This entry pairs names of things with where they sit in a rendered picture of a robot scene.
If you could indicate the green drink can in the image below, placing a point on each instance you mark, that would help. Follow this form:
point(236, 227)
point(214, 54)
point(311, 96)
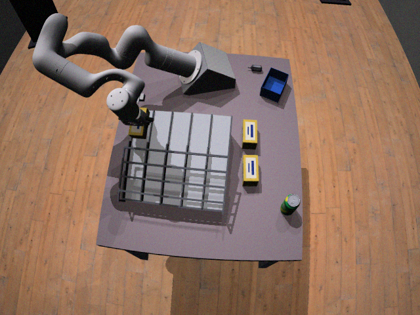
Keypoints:
point(290, 204)

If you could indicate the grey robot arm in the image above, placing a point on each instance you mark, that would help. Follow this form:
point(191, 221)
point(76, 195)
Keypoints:
point(50, 53)

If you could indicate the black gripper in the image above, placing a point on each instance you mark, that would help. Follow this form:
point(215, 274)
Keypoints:
point(141, 120)

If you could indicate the yellow carton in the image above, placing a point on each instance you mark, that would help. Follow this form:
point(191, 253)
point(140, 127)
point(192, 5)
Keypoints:
point(249, 138)
point(139, 131)
point(250, 170)

